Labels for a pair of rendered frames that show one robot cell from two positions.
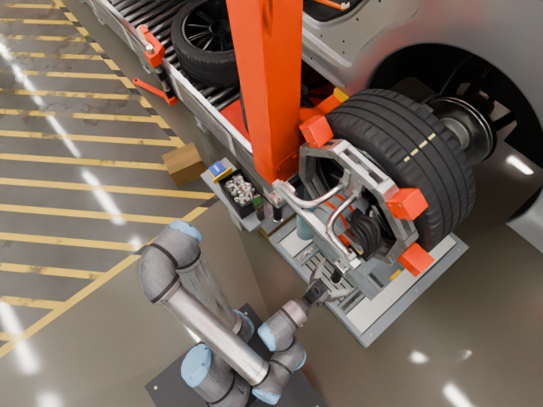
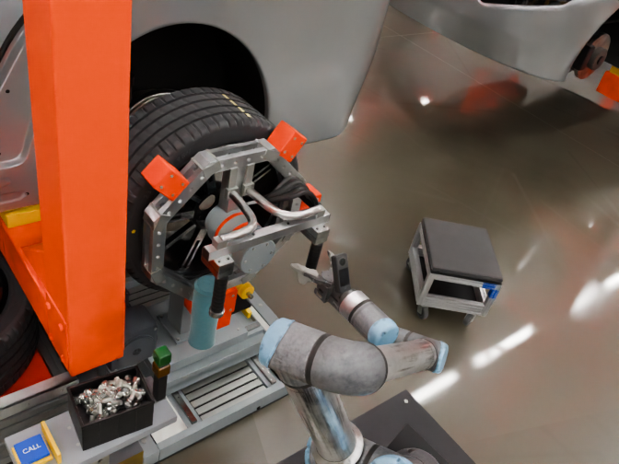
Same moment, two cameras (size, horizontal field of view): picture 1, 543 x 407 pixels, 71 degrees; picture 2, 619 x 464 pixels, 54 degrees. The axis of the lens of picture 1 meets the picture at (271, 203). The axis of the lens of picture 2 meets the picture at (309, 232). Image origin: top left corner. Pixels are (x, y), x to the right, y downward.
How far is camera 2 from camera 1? 1.41 m
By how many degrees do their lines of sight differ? 62
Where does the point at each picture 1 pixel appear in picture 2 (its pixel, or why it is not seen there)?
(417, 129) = (215, 99)
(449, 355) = (327, 307)
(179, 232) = (292, 324)
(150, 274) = (361, 352)
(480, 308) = (280, 269)
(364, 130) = (204, 126)
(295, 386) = (385, 420)
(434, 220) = not seen: hidden behind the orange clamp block
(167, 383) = not seen: outside the picture
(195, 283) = not seen: hidden behind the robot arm
